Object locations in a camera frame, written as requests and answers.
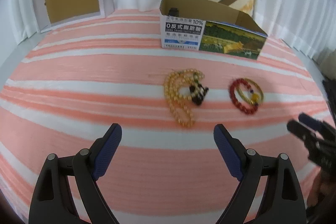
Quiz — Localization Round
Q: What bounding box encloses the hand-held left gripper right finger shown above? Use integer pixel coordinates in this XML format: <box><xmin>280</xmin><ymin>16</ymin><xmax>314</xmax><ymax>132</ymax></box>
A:
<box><xmin>214</xmin><ymin>123</ymin><xmax>306</xmax><ymax>224</ymax></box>

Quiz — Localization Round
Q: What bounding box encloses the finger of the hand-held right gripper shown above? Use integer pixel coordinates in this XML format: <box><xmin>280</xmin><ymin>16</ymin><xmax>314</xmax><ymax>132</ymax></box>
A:
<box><xmin>287</xmin><ymin>120</ymin><xmax>319</xmax><ymax>143</ymax></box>
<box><xmin>299</xmin><ymin>112</ymin><xmax>324</xmax><ymax>132</ymax></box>

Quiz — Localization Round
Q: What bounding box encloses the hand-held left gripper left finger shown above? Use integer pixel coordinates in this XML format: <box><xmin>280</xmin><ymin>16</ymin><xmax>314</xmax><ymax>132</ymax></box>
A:
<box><xmin>28</xmin><ymin>123</ymin><xmax>122</xmax><ymax>224</ymax></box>

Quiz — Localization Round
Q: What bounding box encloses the gold bangle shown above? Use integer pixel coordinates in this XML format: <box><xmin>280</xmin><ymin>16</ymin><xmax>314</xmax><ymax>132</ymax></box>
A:
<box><xmin>235</xmin><ymin>79</ymin><xmax>264</xmax><ymax>105</ymax></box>

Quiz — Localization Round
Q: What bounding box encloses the red bead bracelet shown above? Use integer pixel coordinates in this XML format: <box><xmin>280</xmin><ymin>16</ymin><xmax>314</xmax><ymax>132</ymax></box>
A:
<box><xmin>228</xmin><ymin>78</ymin><xmax>259</xmax><ymax>115</ymax></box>

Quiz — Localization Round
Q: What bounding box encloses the black bead bracelet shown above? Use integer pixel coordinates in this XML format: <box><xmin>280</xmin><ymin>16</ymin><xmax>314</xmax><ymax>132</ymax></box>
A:
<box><xmin>188</xmin><ymin>84</ymin><xmax>210</xmax><ymax>105</ymax></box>

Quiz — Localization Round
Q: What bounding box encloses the yellow bead necklace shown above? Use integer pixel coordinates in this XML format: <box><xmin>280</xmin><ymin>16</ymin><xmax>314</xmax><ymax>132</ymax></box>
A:
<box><xmin>163</xmin><ymin>69</ymin><xmax>205</xmax><ymax>128</ymax></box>

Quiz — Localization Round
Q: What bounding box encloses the printed cardboard box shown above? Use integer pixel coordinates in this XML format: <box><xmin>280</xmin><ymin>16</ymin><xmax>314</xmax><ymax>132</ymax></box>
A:
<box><xmin>159</xmin><ymin>0</ymin><xmax>268</xmax><ymax>60</ymax></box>

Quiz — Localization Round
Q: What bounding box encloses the person's right hand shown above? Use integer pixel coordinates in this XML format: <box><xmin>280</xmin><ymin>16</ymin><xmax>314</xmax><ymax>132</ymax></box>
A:
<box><xmin>308</xmin><ymin>172</ymin><xmax>332</xmax><ymax>210</ymax></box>

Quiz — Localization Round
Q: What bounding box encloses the pink white striped blanket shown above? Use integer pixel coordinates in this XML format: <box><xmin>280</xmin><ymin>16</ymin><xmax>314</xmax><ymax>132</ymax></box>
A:
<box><xmin>0</xmin><ymin>7</ymin><xmax>336</xmax><ymax>224</ymax></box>

